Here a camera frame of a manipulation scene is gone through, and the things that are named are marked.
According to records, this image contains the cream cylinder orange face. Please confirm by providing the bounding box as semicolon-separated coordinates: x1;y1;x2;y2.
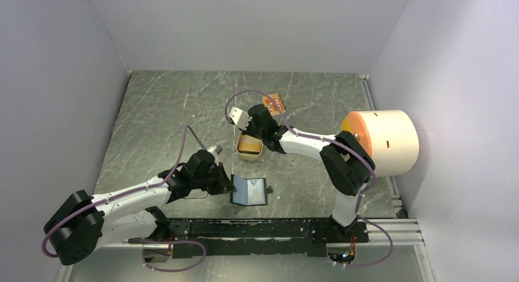
340;110;419;177

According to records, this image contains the beige oval tray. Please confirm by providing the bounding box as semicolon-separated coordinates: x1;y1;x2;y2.
236;135;264;161

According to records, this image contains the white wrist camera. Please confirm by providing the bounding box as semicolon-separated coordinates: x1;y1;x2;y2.
206;144;223;164
228;106;251;131

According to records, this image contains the aluminium frame extrusion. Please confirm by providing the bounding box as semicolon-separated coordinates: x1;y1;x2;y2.
97;217;425;248

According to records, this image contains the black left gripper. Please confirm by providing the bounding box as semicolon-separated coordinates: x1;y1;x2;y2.
192;161;236;195

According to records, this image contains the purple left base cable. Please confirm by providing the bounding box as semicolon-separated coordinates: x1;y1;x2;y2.
133;239;207;273

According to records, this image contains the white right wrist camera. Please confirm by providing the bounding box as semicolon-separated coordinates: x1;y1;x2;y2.
228;106;251;131

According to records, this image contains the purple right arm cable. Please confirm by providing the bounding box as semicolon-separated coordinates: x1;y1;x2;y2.
224;89;378;214

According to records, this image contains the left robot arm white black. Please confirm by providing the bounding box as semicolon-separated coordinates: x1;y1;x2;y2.
42;149;237;265

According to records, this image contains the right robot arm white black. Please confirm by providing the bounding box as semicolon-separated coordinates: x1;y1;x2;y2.
228;105;376;242

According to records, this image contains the orange patterned card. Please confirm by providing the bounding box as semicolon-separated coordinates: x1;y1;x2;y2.
262;93;286;116

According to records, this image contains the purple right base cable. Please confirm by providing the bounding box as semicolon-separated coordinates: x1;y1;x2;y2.
332;215;394;270

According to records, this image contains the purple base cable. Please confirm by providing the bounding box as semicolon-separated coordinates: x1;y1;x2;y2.
133;239;207;273
332;215;394;270

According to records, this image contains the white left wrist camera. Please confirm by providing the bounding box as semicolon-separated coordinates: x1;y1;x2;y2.
206;144;223;164

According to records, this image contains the black card holder wallet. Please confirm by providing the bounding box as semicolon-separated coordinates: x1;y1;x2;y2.
230;174;274;206

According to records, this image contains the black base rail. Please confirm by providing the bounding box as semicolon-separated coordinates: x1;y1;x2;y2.
143;217;369;258

